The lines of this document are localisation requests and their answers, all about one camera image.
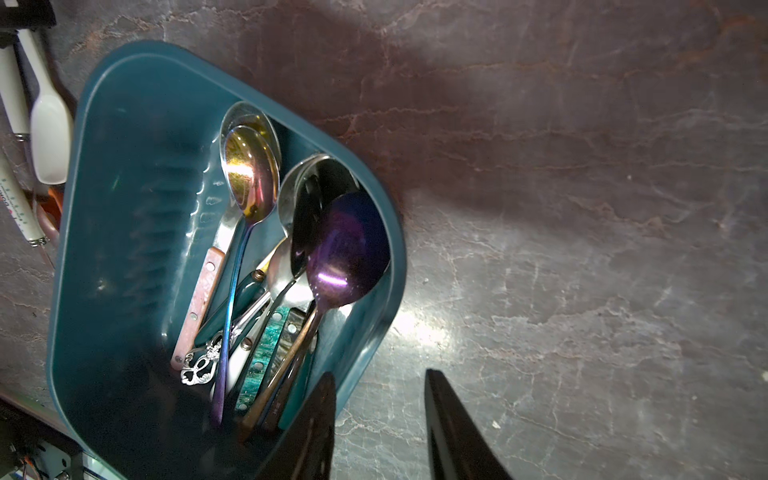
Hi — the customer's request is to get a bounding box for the teal plastic storage box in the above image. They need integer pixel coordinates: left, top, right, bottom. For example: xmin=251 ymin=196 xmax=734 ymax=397
xmin=47 ymin=41 xmax=407 ymax=479

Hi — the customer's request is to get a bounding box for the gold spoon teal handle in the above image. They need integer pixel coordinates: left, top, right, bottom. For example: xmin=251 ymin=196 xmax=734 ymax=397
xmin=194 ymin=248 xmax=277 ymax=348

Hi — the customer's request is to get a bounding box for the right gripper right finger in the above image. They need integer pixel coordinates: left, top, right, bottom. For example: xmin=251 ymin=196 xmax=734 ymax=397
xmin=425 ymin=369 xmax=512 ymax=480

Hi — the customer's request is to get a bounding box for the Doraemon white handled spoon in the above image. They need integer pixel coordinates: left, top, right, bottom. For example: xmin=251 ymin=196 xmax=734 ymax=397
xmin=1 ymin=152 xmax=54 ymax=269

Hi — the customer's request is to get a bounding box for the white plastic spoon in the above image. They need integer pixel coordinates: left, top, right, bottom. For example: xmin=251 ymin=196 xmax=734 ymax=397
xmin=17 ymin=29 xmax=73 ymax=185

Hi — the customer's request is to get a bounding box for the purple iridescent spoon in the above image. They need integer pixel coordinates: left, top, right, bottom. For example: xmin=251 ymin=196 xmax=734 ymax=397
xmin=238 ymin=191 xmax=390 ymax=443

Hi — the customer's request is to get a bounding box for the ornate silver spoon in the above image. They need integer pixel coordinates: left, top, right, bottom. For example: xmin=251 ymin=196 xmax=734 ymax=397
xmin=180 ymin=293 xmax=270 ymax=386

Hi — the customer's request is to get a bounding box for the orange handled spoon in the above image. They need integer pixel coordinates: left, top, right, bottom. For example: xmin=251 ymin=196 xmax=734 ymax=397
xmin=33 ymin=183 xmax=64 ymax=247

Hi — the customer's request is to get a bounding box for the rainbow iridescent spoon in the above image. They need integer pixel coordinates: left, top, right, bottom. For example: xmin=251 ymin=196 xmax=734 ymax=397
xmin=210 ymin=125 xmax=279 ymax=428

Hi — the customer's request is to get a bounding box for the black handled spoon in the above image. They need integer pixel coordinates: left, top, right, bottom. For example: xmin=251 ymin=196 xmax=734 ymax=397
xmin=257 ymin=173 xmax=328 ymax=433

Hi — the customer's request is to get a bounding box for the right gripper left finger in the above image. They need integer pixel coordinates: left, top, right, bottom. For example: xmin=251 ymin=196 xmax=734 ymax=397
xmin=255 ymin=372 xmax=336 ymax=479

